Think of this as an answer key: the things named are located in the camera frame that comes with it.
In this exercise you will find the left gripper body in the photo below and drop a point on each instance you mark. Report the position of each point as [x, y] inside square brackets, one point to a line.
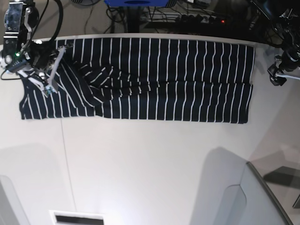
[290, 60]

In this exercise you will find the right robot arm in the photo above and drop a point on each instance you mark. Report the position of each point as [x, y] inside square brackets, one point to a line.
[19, 51]

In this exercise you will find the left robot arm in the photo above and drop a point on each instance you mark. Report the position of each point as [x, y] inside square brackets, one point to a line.
[284, 18]

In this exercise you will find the navy white striped t-shirt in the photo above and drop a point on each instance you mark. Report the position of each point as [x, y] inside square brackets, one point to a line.
[147, 79]

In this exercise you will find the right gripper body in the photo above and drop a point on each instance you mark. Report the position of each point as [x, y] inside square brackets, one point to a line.
[41, 54]

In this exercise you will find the grey monitor edge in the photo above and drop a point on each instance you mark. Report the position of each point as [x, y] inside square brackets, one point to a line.
[275, 202]

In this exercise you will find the blue box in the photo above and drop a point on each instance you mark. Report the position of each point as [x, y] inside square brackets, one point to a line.
[136, 3]

